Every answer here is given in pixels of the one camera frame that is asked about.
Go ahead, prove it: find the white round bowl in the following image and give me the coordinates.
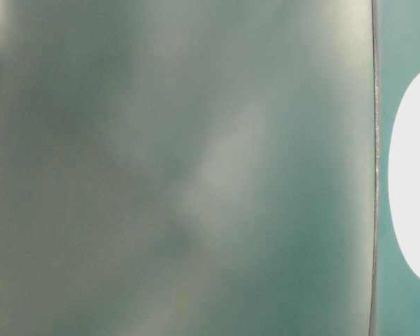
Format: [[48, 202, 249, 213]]
[[388, 73, 420, 278]]

